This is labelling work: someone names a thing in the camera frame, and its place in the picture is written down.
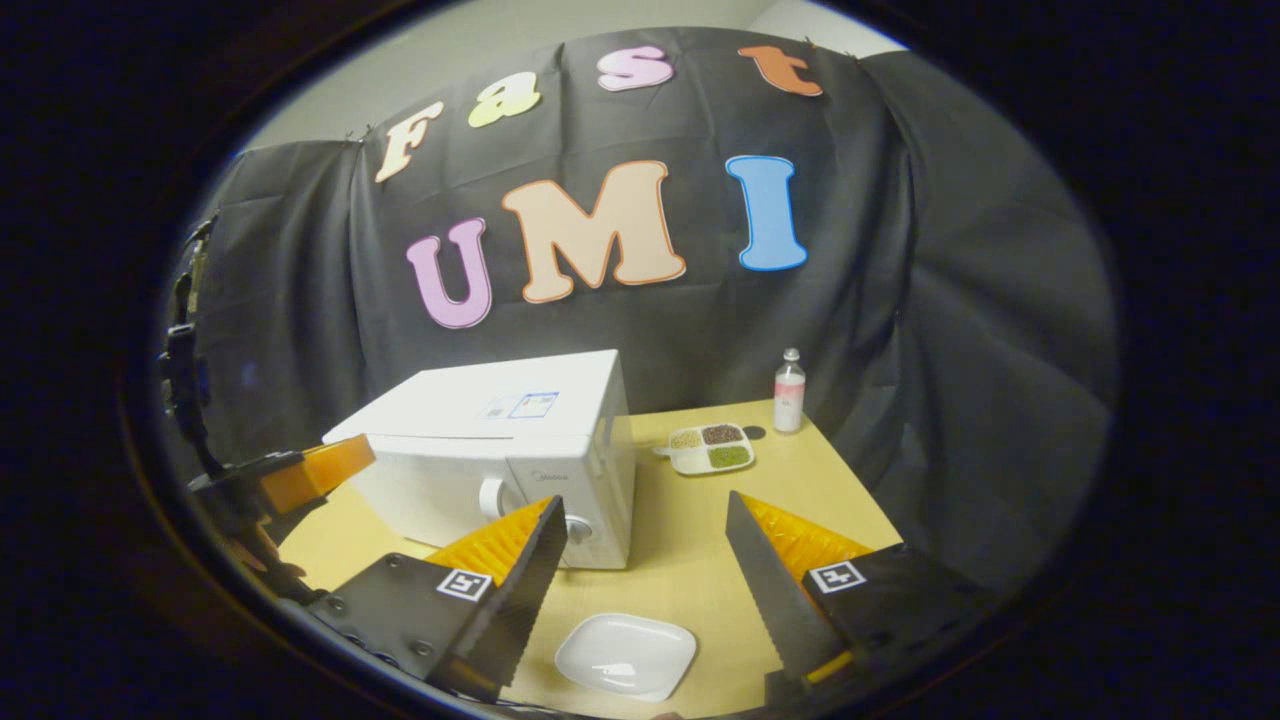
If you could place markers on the white microwave oven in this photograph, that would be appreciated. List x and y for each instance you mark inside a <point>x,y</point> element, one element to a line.
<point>450,420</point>

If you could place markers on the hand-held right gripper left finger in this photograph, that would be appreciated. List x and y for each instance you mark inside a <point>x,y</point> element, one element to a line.
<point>520,600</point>

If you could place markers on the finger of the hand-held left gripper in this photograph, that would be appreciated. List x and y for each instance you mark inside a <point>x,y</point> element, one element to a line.
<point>320,468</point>

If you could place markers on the black backdrop cloth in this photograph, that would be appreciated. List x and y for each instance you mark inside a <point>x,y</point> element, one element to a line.
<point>950,300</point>

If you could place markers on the white divided bean tray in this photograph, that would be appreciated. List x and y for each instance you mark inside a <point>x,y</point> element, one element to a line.
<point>700,462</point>

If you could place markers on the white square plate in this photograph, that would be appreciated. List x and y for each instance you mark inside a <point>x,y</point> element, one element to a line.
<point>625,655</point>

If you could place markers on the small pink label bottle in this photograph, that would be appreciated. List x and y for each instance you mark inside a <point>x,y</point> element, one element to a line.
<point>789,400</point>

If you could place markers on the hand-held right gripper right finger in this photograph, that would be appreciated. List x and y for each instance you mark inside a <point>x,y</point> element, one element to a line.
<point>770,600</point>

